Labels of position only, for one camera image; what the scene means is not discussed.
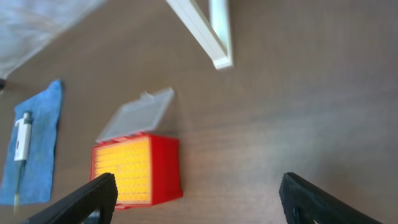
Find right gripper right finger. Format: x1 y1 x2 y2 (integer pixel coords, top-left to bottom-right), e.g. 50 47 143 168
278 171 384 224

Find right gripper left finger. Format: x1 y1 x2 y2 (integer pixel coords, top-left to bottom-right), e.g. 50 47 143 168
21 172 119 224

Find white pipette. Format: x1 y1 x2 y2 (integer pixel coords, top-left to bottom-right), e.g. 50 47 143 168
12 111 34 216

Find blue cloth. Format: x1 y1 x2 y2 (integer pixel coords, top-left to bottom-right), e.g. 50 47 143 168
0 78 65 207

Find red and yellow tip box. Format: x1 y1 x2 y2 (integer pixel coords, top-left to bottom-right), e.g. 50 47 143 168
89 86 185 210

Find white and blue stand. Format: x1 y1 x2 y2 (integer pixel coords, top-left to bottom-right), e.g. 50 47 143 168
165 0 234 71

